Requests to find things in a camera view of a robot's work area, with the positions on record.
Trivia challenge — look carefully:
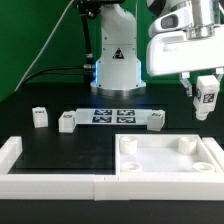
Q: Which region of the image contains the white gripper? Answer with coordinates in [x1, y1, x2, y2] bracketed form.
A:
[146, 29, 224, 97]

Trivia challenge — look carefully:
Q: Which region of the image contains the white square tabletop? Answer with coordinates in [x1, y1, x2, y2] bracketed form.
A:
[115, 134, 222, 174]

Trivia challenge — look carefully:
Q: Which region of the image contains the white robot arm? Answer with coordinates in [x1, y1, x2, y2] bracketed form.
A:
[91, 0, 224, 96]

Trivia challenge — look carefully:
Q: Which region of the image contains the white marker tag board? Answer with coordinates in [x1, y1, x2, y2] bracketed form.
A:
[76, 108, 151, 125]

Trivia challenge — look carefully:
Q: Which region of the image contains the green backdrop curtain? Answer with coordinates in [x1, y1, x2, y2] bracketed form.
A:
[0, 0, 224, 102]

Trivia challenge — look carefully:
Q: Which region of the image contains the white U-shaped obstacle fence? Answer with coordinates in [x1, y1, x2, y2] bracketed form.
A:
[0, 137, 224, 200]

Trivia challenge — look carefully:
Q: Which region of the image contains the black cable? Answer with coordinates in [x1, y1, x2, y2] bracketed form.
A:
[23, 0, 101, 88]

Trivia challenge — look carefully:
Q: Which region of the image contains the white cable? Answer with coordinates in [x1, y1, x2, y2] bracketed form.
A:
[13, 0, 75, 93]

